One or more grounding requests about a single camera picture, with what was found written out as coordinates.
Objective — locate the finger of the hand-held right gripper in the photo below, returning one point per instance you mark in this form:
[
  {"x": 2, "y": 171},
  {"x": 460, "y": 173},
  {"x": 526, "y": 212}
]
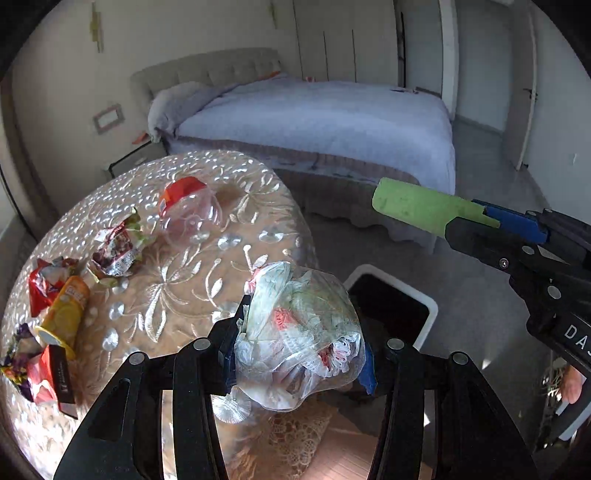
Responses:
[{"x": 415, "y": 203}]

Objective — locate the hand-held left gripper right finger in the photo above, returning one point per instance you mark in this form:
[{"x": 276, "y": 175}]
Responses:
[{"x": 368, "y": 376}]

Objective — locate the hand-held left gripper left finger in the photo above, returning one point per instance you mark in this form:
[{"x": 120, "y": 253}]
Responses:
[{"x": 230, "y": 369}]

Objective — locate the white trash bin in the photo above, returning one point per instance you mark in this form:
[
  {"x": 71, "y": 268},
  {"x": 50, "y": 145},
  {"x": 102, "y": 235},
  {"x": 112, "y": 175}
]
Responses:
[{"x": 392, "y": 304}]

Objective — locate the clear plastic bag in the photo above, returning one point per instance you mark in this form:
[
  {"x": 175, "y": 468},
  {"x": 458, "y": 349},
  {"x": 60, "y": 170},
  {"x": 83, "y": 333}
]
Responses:
[{"x": 300, "y": 332}]

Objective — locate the person's right hand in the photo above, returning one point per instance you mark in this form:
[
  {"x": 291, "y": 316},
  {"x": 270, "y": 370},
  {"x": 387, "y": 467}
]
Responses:
[{"x": 572, "y": 383}]

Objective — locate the embroidered beige tablecloth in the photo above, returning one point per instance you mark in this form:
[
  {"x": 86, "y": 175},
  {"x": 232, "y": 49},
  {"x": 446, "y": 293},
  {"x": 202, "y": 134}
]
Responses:
[{"x": 184, "y": 286}]

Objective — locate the lace floor rug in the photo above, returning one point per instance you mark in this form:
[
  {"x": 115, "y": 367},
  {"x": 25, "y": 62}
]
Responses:
[{"x": 295, "y": 443}]

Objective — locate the bed with pale blue bedspread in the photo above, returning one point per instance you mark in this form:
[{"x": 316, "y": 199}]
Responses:
[{"x": 323, "y": 124}]

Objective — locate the white door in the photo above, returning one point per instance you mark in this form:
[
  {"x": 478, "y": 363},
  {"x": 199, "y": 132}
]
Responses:
[{"x": 521, "y": 92}]

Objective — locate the crumpled red white snack wrapper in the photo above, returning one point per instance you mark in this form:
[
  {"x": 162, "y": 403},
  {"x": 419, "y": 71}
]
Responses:
[{"x": 117, "y": 251}]

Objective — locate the clear bottle with red label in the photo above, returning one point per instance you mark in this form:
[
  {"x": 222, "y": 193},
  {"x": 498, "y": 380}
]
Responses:
[{"x": 191, "y": 210}]

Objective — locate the red and black box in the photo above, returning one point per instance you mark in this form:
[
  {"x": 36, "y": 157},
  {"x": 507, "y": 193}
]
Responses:
[{"x": 57, "y": 378}]

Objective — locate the yellow snack tube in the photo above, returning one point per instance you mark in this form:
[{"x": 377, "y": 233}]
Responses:
[{"x": 64, "y": 314}]

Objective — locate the white wardrobe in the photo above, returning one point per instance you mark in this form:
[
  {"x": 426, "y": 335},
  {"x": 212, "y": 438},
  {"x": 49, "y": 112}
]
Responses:
[{"x": 341, "y": 41}]

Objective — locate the red snack bag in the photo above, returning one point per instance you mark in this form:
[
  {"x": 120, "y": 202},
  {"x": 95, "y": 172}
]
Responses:
[{"x": 44, "y": 286}]

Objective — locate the purple crumpled wrapper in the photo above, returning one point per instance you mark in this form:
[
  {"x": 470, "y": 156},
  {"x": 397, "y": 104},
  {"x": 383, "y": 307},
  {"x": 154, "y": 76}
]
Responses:
[{"x": 18, "y": 360}]

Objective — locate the dark nightstand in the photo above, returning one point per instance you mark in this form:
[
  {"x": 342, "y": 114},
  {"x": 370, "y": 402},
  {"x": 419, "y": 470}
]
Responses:
[{"x": 134, "y": 159}]

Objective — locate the grey padded headboard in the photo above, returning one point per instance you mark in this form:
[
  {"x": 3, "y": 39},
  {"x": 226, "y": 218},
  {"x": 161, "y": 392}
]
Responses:
[{"x": 207, "y": 69}]

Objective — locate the grey fluffy blanket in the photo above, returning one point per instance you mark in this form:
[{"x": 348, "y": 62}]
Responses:
[{"x": 178, "y": 106}]

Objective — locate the wall switch plate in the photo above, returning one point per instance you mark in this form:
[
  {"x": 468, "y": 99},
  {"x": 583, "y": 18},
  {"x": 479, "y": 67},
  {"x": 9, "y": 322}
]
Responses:
[{"x": 109, "y": 120}]

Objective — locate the gold wall ornament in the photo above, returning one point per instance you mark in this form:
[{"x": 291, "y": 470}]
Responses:
[{"x": 97, "y": 27}]

